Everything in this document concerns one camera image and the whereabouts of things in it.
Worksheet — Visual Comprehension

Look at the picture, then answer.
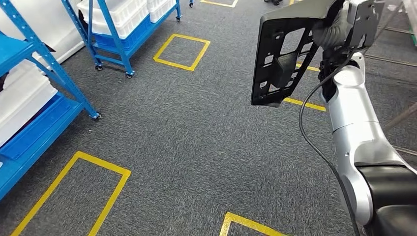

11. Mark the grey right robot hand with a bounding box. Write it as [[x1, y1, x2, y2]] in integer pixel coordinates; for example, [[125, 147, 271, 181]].
[[317, 0, 352, 27]]

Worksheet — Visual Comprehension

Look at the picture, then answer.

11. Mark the black plastic plate frame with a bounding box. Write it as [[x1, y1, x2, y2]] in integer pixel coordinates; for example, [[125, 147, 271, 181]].
[[251, 0, 346, 108]]

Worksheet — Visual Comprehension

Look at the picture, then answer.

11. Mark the blue wheeled shelf rack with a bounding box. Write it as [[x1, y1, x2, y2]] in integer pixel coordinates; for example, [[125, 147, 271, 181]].
[[0, 0, 102, 201], [61, 0, 182, 79]]

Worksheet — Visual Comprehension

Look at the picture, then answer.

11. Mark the white plastic crate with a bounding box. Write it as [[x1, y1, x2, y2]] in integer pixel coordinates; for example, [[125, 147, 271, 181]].
[[2, 60, 46, 90], [0, 78, 59, 147], [77, 0, 150, 39], [147, 0, 177, 24]]

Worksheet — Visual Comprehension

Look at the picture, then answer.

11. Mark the blue plastic crate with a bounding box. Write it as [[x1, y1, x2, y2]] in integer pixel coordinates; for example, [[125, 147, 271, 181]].
[[92, 16, 154, 51]]

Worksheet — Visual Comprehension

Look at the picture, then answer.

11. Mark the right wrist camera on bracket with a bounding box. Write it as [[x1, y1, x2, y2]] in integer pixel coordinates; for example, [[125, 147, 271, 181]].
[[347, 0, 385, 50]]

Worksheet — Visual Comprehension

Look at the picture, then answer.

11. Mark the black camera cable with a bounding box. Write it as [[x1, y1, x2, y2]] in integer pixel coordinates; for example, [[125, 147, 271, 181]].
[[299, 49, 362, 236]]

